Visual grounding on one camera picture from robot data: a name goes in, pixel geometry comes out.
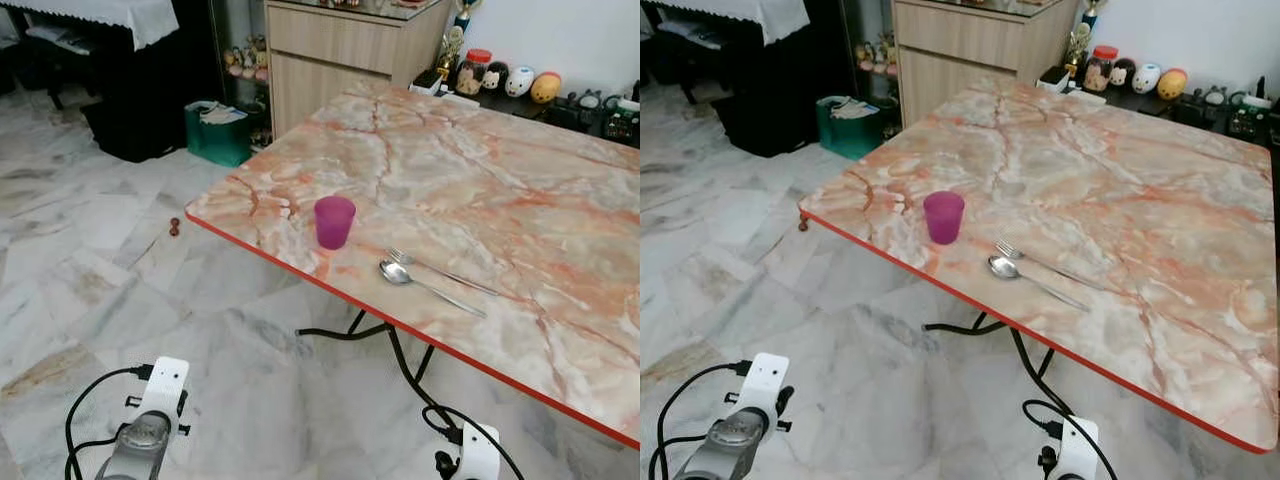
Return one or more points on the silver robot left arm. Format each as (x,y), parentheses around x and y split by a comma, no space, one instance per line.
(140,445)
(730,445)

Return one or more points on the silver metal fork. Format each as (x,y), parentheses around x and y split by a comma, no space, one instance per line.
(1048,265)
(440,272)

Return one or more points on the silver metal spoon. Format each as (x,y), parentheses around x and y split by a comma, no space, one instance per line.
(396,272)
(1003,267)

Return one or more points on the purple plastic cup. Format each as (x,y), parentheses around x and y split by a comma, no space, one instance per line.
(943,219)
(334,224)

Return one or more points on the green storage box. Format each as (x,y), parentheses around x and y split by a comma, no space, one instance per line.
(215,140)
(845,135)

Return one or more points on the black storage bin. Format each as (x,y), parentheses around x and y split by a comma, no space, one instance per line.
(135,130)
(765,125)

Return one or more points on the white papers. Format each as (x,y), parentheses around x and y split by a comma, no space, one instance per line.
(852,108)
(222,114)

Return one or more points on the black electronic device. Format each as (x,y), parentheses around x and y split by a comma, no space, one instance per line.
(1250,122)
(622,126)

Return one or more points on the glass display cabinet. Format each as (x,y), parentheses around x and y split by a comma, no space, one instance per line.
(245,70)
(875,60)

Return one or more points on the light wooden cabinet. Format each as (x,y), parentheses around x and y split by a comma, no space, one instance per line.
(330,60)
(960,55)

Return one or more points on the yellow round figurine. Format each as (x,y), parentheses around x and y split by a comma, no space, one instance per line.
(546,88)
(1172,84)

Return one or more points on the black round figurine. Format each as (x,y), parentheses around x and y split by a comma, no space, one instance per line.
(1124,74)
(496,78)

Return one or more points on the red lidded snack jar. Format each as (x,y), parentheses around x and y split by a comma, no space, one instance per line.
(472,75)
(1103,70)

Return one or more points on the white round figurine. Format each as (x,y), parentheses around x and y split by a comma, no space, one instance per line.
(1147,78)
(520,81)

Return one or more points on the white lace cloth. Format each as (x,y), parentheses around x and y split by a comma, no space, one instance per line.
(740,15)
(110,18)

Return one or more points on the gold trophy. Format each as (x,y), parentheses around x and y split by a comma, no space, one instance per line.
(1078,40)
(456,40)

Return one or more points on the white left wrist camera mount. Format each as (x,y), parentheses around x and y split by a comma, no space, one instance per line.
(768,380)
(165,385)

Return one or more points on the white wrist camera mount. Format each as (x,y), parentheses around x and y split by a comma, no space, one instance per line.
(768,380)
(480,452)
(165,385)
(1077,450)

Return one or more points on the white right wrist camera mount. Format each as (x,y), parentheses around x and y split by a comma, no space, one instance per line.
(480,452)
(1077,450)

